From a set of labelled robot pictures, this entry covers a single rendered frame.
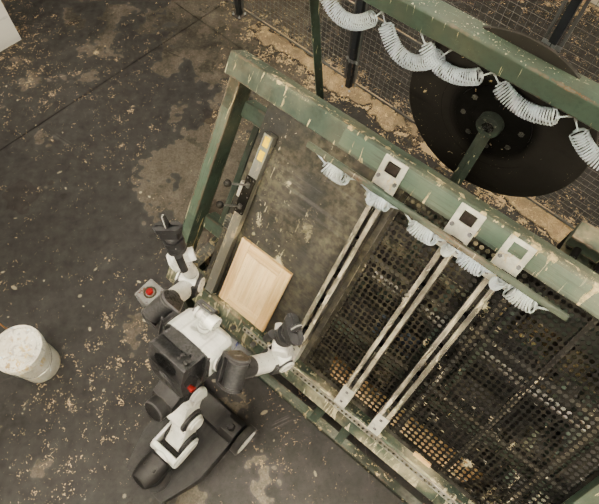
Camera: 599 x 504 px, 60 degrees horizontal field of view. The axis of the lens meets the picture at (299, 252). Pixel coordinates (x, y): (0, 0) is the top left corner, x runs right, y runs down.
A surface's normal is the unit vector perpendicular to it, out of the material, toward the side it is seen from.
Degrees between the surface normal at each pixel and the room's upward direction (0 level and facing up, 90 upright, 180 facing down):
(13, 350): 0
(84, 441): 0
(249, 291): 57
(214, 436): 0
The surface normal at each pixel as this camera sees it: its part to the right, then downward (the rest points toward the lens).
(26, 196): 0.04, -0.46
